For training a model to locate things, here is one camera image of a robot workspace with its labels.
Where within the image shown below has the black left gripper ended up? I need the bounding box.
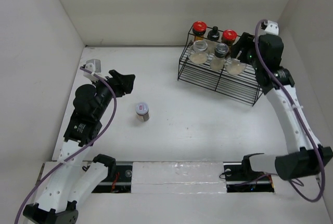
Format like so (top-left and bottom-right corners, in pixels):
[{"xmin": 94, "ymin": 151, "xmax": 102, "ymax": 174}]
[{"xmin": 92, "ymin": 70, "xmax": 134, "ymax": 120}]

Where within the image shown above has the orange label jar red lid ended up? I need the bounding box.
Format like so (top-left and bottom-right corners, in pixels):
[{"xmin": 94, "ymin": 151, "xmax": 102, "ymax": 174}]
[{"xmin": 221, "ymin": 30, "xmax": 238, "ymax": 49}]

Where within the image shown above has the black pump cap salt bottle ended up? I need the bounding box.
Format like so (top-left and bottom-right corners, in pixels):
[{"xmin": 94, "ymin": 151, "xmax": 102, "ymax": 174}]
[{"xmin": 207, "ymin": 26, "xmax": 220, "ymax": 42}]

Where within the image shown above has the round glass jar metal rim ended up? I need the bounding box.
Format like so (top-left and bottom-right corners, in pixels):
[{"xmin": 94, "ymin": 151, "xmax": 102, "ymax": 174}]
[{"xmin": 188, "ymin": 40, "xmax": 209, "ymax": 64}]

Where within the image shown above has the dark sauce jar red lid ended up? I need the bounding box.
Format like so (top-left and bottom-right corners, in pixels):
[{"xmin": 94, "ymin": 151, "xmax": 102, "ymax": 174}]
[{"xmin": 192, "ymin": 21, "xmax": 207, "ymax": 42}]

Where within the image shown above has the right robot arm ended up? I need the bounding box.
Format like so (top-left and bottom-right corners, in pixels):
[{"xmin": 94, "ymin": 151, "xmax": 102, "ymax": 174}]
[{"xmin": 231, "ymin": 32, "xmax": 332, "ymax": 180}]

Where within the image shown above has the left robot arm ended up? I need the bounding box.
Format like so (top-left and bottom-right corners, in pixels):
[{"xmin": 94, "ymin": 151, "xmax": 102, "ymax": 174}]
[{"xmin": 18, "ymin": 67, "xmax": 135, "ymax": 223}]

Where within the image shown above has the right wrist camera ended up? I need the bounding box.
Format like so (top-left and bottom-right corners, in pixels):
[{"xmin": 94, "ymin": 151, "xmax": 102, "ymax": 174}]
[{"xmin": 261, "ymin": 20, "xmax": 279, "ymax": 36}]

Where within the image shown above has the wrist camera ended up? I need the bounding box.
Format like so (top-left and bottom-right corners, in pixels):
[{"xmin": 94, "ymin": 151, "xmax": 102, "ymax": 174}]
[
  {"xmin": 82, "ymin": 59, "xmax": 101, "ymax": 82},
  {"xmin": 261, "ymin": 20, "xmax": 279, "ymax": 36}
]

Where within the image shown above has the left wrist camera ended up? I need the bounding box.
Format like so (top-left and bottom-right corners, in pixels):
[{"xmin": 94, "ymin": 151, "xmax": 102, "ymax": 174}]
[{"xmin": 82, "ymin": 59, "xmax": 101, "ymax": 82}]

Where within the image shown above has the black wire rack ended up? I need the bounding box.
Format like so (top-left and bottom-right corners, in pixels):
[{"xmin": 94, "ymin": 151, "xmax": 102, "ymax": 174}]
[{"xmin": 177, "ymin": 29, "xmax": 263, "ymax": 106}]

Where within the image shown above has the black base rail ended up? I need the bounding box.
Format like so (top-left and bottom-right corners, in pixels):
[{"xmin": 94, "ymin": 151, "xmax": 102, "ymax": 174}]
[{"xmin": 93, "ymin": 161, "xmax": 275, "ymax": 194}]

